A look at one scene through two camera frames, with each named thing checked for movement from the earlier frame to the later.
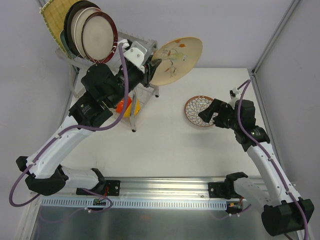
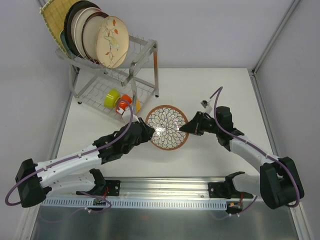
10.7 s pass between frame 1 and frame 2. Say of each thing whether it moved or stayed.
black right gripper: moved
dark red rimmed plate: stayed
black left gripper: moved
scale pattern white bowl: moved
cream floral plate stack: moved
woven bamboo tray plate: stayed
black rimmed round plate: stayed
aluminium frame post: stayed
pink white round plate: stayed
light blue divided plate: stayed
